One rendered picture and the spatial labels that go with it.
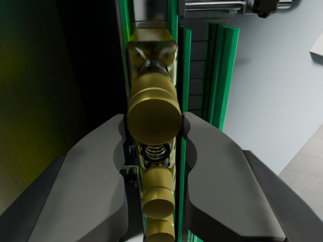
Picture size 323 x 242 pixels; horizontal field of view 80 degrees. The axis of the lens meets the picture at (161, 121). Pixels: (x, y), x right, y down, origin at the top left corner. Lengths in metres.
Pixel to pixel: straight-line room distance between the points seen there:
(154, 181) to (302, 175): 2.23
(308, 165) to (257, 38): 1.86
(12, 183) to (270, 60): 0.61
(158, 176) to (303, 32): 0.56
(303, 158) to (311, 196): 0.63
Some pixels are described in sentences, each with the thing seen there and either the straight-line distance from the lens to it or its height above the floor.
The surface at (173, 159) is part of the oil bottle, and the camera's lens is 0.27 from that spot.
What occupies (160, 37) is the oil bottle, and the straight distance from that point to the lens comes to 0.24.
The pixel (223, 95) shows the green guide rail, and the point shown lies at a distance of 0.37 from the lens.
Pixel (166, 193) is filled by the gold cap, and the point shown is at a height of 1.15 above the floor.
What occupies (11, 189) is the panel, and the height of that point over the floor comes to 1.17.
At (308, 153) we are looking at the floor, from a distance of 2.22.
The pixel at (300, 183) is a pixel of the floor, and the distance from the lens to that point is 2.50.
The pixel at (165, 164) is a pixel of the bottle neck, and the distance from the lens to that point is 0.24.
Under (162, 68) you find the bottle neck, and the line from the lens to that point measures 0.17.
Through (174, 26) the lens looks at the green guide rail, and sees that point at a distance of 0.32.
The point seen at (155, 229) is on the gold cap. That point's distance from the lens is 0.25.
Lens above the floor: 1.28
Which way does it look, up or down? 59 degrees down
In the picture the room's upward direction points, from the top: 175 degrees clockwise
